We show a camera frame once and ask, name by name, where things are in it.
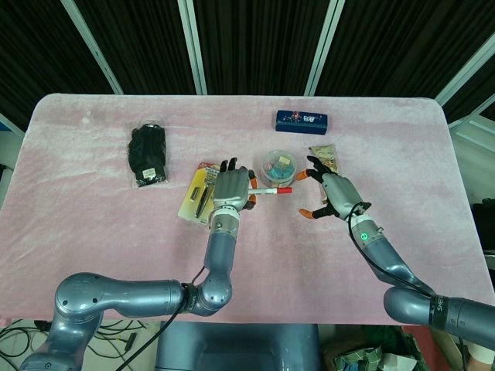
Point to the dark blue printed box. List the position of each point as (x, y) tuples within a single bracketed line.
[(301, 121)]

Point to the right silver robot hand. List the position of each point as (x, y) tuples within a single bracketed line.
[(340, 193)]

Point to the cardboard and bag clutter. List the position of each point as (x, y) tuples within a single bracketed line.
[(367, 355)]

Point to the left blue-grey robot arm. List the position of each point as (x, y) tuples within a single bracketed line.
[(220, 247)]

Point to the clear jar of binder clips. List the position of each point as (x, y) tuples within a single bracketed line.
[(278, 168)]

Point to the red plastic cylindrical cap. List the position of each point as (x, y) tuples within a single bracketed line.
[(285, 190)]

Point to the brown snack bar wrapper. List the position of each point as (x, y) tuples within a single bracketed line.
[(328, 154)]

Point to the white partition frame post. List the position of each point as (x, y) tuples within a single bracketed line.
[(193, 46), (325, 46), (464, 69), (94, 46)]

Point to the yellow razor blister pack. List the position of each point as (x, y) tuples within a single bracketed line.
[(195, 197)]

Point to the blue-grey robot torso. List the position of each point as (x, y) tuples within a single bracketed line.
[(239, 348)]

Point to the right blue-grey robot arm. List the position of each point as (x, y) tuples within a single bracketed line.
[(386, 259)]

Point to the black gloves in bag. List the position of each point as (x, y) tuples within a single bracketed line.
[(149, 150)]

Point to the white red-capped marker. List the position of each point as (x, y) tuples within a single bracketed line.
[(265, 191)]

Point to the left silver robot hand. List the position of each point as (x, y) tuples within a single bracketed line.
[(230, 185)]

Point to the pink fleece tablecloth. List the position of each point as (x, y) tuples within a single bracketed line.
[(116, 232)]

